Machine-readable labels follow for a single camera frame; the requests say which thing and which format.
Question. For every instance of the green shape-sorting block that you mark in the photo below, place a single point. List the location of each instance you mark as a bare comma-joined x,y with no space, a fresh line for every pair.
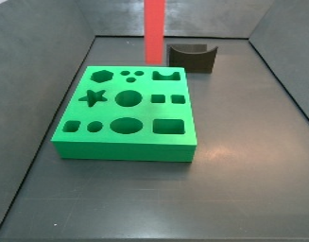
129,113

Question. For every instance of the dark curved arch block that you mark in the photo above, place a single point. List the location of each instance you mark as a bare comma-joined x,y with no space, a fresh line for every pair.
191,56

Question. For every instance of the red vertical strip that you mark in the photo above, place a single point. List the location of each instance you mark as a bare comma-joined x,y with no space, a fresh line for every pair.
153,30

